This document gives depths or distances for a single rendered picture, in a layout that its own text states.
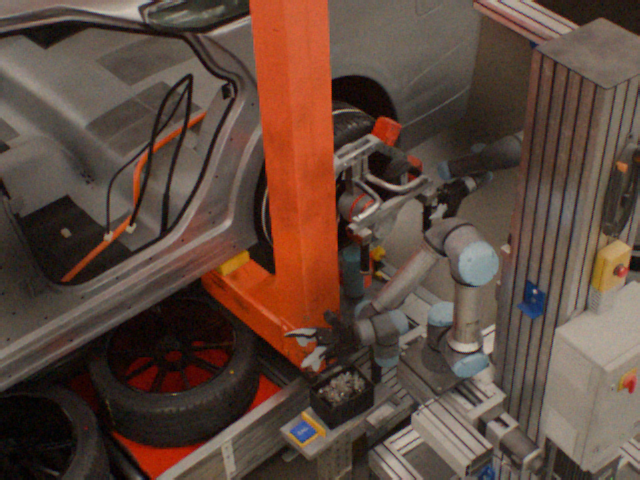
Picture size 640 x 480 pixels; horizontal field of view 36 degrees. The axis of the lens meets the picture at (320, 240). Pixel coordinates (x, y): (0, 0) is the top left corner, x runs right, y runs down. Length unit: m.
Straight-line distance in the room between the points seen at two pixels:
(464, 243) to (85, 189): 1.93
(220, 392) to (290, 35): 1.51
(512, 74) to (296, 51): 3.62
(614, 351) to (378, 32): 1.63
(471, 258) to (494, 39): 4.00
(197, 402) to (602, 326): 1.53
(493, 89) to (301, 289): 3.06
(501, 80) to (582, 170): 3.65
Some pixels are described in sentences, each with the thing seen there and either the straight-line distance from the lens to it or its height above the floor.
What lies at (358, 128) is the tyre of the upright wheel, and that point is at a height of 1.15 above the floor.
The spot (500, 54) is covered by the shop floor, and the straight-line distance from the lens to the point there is 6.54.
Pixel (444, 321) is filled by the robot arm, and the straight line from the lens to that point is 3.18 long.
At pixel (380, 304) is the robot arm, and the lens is 3.03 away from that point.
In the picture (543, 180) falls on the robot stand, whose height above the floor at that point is 1.66.
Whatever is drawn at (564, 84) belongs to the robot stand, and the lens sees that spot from 2.57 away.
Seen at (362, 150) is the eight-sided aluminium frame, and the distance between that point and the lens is 3.76.
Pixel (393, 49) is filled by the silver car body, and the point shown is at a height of 1.31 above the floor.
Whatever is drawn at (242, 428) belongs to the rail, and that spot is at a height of 0.39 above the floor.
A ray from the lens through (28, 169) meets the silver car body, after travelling 4.22.
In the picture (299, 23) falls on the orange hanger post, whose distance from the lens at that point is 2.81.
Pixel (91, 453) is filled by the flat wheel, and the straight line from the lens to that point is 3.66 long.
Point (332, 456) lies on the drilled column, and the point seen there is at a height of 0.28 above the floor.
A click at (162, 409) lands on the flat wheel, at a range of 3.73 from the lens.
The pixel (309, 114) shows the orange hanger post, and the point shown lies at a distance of 2.98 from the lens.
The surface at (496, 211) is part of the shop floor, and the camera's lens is 5.25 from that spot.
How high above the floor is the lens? 3.35
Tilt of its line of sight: 41 degrees down
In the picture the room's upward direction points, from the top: 3 degrees counter-clockwise
